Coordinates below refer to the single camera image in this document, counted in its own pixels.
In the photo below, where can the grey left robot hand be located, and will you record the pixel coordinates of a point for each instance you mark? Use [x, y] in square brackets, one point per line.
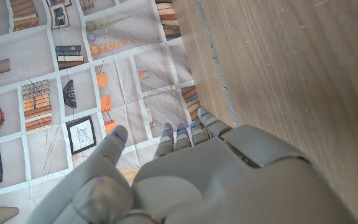
[216, 180]

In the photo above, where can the printed bookshelf backdrop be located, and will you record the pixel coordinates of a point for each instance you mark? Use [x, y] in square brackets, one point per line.
[120, 77]

